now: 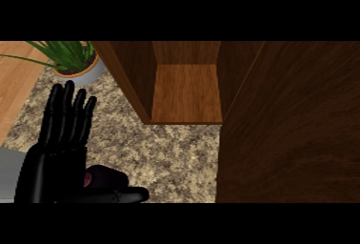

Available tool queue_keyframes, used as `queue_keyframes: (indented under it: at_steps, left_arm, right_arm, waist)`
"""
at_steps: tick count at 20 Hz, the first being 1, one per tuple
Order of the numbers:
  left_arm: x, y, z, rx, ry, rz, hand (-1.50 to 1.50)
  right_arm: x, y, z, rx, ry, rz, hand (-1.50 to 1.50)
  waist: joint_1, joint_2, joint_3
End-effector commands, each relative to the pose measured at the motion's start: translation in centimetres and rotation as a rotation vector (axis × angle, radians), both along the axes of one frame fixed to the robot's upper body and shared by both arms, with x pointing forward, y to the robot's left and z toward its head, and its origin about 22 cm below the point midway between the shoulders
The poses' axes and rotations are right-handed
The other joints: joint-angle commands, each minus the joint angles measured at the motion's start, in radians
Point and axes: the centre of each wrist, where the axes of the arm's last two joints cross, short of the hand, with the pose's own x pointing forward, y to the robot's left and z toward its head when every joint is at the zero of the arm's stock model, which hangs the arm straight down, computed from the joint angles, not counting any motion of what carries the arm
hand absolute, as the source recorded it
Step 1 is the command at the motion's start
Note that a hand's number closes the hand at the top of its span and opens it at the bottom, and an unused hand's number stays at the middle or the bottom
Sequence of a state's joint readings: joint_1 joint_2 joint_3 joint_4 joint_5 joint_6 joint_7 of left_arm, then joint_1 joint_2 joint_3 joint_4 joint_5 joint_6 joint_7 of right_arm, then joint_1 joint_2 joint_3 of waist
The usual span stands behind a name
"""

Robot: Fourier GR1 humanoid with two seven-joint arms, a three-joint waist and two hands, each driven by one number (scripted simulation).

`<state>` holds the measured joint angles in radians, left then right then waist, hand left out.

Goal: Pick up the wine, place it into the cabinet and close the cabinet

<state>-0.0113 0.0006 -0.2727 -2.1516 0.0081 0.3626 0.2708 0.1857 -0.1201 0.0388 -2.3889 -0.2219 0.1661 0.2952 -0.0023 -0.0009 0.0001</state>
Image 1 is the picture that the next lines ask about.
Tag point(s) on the dark wooden cabinet door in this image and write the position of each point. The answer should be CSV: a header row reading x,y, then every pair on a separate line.
x,y
291,127

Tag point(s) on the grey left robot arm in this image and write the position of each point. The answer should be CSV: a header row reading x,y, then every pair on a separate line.
x,y
10,174

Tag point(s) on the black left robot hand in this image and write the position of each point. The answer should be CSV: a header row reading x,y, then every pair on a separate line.
x,y
56,165

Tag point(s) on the green potted plant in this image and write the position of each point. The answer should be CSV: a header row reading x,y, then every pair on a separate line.
x,y
74,62

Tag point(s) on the wooden cabinet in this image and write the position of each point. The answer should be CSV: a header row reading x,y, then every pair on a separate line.
x,y
186,92

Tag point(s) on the dark wine bottle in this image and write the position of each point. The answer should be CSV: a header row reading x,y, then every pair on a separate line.
x,y
105,177

